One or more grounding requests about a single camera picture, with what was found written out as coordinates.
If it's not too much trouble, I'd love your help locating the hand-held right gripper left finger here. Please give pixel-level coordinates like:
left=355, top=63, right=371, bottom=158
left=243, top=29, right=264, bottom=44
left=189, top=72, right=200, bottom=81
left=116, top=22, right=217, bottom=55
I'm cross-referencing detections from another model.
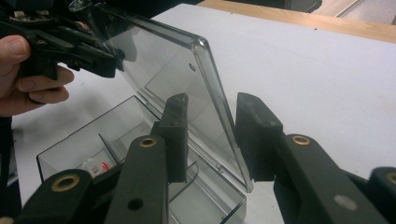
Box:
left=104, top=92, right=190, bottom=224

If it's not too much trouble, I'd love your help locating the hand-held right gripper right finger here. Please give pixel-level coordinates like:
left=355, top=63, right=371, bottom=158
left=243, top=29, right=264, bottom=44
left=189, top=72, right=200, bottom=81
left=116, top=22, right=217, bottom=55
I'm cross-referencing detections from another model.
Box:
left=234, top=91, right=390, bottom=224

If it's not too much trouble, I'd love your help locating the clear grey compartment box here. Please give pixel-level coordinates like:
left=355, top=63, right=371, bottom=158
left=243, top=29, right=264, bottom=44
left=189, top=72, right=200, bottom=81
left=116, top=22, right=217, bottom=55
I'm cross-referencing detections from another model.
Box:
left=36, top=0, right=255, bottom=224

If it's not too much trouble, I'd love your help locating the wooden table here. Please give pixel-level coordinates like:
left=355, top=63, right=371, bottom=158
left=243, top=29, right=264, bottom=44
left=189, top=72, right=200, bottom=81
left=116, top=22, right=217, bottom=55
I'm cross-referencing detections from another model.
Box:
left=197, top=0, right=396, bottom=45

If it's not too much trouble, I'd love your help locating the dark grey cabinet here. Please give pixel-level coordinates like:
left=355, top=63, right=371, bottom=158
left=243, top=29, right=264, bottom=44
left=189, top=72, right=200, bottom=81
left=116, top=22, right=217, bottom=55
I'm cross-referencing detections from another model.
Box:
left=223, top=0, right=323, bottom=13

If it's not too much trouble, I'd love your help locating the pale metal floor strip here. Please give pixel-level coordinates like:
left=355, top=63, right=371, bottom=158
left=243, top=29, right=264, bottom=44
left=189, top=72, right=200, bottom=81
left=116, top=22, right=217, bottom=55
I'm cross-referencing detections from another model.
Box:
left=335, top=0, right=365, bottom=18

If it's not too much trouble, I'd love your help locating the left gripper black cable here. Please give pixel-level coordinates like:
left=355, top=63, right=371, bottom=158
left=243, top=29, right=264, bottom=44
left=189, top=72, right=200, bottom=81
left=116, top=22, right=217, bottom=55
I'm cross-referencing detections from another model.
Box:
left=0, top=116, right=13, bottom=188

